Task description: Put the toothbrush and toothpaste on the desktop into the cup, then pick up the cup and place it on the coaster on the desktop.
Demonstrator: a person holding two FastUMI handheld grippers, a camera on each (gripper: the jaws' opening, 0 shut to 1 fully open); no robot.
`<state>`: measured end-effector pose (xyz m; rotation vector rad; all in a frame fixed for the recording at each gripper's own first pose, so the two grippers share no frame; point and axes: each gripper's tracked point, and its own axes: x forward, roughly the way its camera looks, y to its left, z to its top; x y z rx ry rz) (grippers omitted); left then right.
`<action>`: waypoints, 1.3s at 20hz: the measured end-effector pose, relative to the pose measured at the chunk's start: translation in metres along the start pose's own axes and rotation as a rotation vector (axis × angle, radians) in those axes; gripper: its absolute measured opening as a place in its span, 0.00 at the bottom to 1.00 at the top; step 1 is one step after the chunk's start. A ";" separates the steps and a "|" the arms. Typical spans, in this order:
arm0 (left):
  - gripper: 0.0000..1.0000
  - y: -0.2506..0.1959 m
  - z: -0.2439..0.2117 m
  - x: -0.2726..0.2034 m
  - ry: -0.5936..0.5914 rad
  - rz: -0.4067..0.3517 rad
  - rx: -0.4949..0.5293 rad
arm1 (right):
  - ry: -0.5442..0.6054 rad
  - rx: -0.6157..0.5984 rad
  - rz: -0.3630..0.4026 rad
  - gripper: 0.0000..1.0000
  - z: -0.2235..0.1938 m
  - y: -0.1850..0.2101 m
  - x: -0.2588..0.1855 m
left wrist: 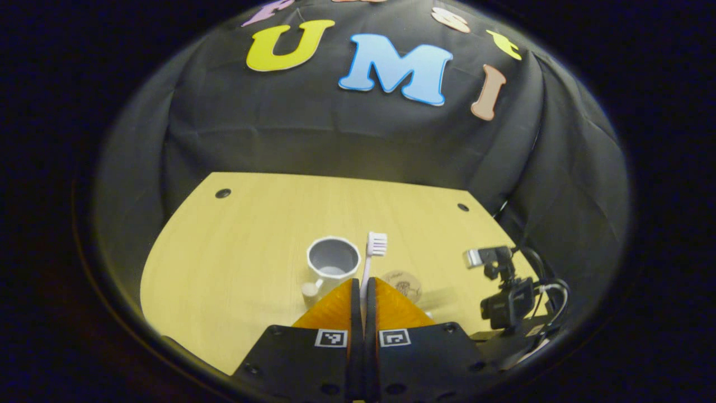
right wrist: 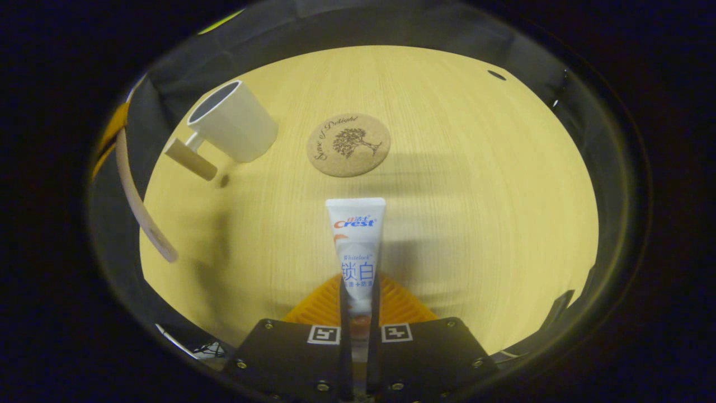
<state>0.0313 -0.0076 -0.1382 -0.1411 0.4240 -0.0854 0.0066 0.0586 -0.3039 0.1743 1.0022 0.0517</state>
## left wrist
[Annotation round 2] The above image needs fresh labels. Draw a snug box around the black cable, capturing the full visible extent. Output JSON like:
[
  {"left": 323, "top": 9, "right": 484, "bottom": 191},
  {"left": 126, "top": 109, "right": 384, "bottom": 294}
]
[{"left": 517, "top": 246, "right": 571, "bottom": 336}]

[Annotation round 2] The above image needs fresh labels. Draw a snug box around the black backdrop cloth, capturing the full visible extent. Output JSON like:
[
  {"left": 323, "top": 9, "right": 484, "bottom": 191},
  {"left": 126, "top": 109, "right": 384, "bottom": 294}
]
[{"left": 92, "top": 0, "right": 633, "bottom": 336}]

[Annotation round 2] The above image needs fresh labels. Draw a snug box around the round wooden coaster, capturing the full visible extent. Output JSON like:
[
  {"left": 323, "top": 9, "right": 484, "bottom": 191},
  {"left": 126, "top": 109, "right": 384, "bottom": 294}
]
[{"left": 382, "top": 270, "right": 423, "bottom": 304}]

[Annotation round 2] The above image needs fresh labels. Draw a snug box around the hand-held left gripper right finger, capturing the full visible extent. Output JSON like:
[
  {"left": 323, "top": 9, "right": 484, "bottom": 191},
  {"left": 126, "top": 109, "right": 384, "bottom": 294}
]
[{"left": 364, "top": 277, "right": 500, "bottom": 403}]

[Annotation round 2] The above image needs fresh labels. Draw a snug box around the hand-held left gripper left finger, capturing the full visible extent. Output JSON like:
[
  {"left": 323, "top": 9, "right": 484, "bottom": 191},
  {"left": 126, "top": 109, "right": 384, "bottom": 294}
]
[{"left": 231, "top": 278, "right": 365, "bottom": 403}]

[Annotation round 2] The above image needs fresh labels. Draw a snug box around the wooden desktop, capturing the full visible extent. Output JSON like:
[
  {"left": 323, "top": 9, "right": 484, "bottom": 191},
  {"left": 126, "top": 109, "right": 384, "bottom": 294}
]
[{"left": 140, "top": 172, "right": 552, "bottom": 377}]

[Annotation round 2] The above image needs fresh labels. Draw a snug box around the pink toothbrush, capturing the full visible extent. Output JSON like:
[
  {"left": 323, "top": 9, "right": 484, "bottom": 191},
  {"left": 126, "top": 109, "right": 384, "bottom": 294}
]
[{"left": 358, "top": 231, "right": 388, "bottom": 331}]

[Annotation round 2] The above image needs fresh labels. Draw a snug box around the white cup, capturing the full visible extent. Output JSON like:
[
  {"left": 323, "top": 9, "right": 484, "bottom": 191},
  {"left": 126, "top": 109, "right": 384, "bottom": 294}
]
[{"left": 301, "top": 236, "right": 361, "bottom": 310}]

